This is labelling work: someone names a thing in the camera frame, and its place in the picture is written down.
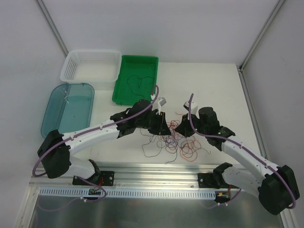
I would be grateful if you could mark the green plastic tray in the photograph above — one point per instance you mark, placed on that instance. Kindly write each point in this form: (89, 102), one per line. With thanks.
(137, 79)

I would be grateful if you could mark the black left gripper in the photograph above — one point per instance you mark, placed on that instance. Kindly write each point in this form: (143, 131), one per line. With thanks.
(157, 123)

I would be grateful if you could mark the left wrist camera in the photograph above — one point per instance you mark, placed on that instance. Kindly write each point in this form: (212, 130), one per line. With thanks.
(160, 102)

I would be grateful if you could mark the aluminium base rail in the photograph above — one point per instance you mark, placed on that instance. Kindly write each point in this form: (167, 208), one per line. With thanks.
(156, 176)

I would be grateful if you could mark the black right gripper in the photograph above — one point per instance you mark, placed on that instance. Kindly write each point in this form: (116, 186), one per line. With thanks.
(187, 127)

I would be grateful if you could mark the white perforated plastic basket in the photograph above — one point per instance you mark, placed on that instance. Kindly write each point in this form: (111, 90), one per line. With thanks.
(91, 66)

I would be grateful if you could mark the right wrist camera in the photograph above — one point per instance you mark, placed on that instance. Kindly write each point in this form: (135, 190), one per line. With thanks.
(192, 106)

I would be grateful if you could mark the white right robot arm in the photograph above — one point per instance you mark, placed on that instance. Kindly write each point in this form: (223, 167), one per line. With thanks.
(275, 186)

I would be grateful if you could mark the teal transparent plastic bin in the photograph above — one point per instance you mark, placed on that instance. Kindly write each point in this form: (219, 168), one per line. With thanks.
(69, 108)

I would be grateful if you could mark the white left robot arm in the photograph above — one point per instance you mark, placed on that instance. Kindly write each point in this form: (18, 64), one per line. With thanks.
(57, 152)

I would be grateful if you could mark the white slotted cable duct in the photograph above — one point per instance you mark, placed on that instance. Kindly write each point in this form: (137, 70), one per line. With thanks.
(129, 193)

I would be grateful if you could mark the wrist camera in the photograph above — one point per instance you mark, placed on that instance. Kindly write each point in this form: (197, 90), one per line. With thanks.
(160, 102)
(192, 106)

